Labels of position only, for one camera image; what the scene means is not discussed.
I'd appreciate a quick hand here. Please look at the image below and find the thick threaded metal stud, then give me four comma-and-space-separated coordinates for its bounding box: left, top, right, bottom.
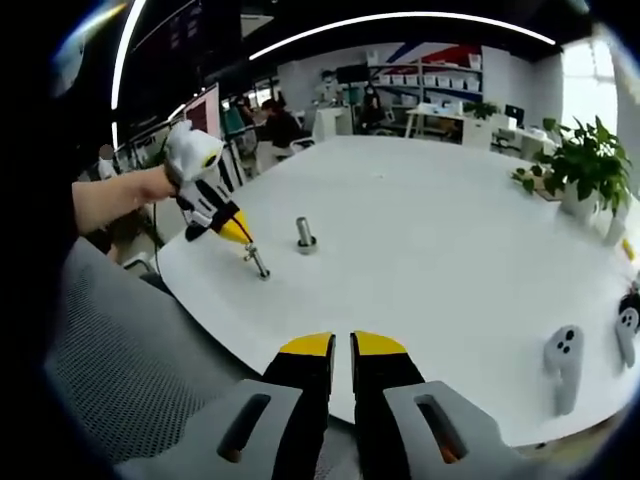
294, 215, 319, 256

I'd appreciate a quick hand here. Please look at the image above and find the white office chair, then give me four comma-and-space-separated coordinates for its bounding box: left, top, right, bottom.
272, 137, 317, 161

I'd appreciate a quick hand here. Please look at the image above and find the white trestle desk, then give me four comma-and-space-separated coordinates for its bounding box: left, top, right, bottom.
404, 102, 471, 144

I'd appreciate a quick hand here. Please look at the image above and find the low white desk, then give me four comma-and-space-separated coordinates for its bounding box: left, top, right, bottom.
492, 127, 556, 156

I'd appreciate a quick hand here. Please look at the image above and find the small green plant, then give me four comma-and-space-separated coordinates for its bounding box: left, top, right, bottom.
462, 101, 501, 120

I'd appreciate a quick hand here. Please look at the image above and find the white handheld controller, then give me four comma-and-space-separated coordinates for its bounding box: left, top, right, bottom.
543, 324, 585, 417
614, 305, 640, 370

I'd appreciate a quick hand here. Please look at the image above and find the ceiling light strip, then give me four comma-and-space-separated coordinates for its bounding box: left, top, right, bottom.
248, 12, 558, 62
109, 0, 146, 109

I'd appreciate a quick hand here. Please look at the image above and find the black wall screen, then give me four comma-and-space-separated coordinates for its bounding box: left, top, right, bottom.
335, 64, 370, 84

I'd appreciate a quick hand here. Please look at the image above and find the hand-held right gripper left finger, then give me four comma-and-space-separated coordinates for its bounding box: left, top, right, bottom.
114, 330, 337, 480

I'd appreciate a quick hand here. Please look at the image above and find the thin threaded metal stud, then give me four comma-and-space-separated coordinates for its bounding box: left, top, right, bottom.
242, 243, 272, 282

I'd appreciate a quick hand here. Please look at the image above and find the shelf with white bins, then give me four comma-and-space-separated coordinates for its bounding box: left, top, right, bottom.
367, 47, 485, 109

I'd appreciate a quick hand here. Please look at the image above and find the white bottle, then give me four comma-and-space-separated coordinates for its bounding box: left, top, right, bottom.
603, 209, 629, 247

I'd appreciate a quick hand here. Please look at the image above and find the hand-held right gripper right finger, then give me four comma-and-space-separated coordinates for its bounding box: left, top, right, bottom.
349, 329, 556, 480

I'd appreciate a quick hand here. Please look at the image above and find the grey mesh office chair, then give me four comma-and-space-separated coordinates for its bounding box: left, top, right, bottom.
44, 234, 361, 480

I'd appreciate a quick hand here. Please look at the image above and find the green potted plant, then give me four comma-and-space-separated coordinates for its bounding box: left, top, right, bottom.
512, 115, 634, 224

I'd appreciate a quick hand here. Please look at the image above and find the large computer monitor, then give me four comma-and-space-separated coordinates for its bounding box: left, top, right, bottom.
182, 82, 224, 144

